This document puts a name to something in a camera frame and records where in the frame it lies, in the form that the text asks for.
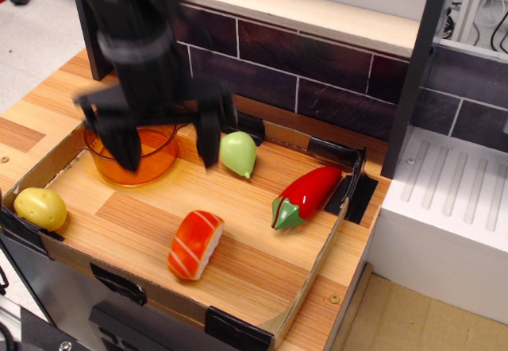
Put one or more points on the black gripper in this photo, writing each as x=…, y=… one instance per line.
x=155, y=88

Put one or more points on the salmon nigiri sushi toy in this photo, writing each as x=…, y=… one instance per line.
x=194, y=243

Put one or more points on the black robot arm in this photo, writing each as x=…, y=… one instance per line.
x=138, y=23

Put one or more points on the orange transparent plastic pot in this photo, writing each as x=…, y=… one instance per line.
x=159, y=150

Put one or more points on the cardboard fence with black tape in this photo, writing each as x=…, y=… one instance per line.
x=256, y=274

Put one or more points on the green toy pear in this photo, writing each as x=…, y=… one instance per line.
x=238, y=153

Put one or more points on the yellow toy potato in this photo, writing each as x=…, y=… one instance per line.
x=42, y=207

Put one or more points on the red toy chili pepper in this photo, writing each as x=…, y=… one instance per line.
x=300, y=199

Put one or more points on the white toy sink drainboard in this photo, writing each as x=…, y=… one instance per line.
x=442, y=228

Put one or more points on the dark shelf frame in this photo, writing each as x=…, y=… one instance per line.
x=348, y=67

